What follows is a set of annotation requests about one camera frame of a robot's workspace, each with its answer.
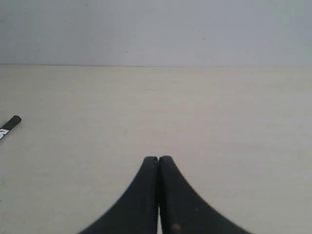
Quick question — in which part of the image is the black and white whiteboard marker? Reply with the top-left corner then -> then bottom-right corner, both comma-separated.
0,115 -> 21,140

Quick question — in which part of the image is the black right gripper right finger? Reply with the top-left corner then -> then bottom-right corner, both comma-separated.
158,156 -> 249,234

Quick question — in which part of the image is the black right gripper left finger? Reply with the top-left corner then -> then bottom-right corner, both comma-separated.
81,156 -> 158,234

